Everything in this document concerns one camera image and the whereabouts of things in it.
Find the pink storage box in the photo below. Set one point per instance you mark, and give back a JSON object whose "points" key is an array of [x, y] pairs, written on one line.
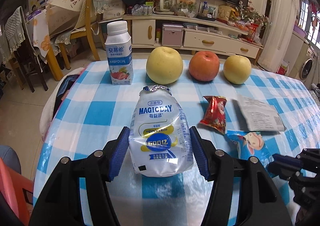
{"points": [[172, 35]]}

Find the large yellow apple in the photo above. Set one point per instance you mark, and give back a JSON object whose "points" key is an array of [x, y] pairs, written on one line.
{"points": [[164, 65]]}

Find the grey printed foil packet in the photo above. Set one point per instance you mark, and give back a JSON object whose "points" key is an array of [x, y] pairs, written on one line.
{"points": [[256, 116]]}

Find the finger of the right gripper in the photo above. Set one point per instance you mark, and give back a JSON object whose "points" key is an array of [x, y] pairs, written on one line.
{"points": [[288, 162], [282, 170]]}

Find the washing machine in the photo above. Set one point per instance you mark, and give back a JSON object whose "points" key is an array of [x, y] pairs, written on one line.
{"points": [[304, 68]]}

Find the wooden dining chair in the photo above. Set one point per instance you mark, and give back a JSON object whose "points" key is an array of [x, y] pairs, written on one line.
{"points": [[72, 19]]}

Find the blue cartoon snack bag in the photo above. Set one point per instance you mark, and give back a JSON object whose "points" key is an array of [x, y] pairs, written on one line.
{"points": [[250, 144]]}

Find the small yellow apple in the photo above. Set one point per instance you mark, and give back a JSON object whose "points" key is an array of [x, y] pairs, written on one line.
{"points": [[237, 69]]}

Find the white yogurt drink bottle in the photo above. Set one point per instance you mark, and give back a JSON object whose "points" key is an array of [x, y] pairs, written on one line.
{"points": [[119, 53]]}

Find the small red candy wrapper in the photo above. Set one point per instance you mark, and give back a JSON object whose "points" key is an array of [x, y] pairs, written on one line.
{"points": [[214, 116]]}

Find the cream TV cabinet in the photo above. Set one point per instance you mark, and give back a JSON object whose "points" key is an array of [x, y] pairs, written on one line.
{"points": [[146, 32]]}

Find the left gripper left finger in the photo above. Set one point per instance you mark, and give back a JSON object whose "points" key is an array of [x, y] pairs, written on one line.
{"points": [[59, 202]]}

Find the pink plastic trash bin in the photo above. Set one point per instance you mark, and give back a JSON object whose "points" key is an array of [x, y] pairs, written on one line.
{"points": [[16, 196]]}

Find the dark wooden chair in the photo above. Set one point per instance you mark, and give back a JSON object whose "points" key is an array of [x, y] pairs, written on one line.
{"points": [[22, 49]]}

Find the white lace curtain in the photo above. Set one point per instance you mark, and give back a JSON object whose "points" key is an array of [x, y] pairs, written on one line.
{"points": [[278, 33]]}

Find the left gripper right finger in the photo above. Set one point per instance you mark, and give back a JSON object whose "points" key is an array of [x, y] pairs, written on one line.
{"points": [[260, 202]]}

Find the red apple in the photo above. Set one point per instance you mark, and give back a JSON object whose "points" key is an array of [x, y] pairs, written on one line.
{"points": [[204, 66]]}

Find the dining table with cloth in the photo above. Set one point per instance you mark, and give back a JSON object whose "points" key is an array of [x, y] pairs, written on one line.
{"points": [[38, 31]]}

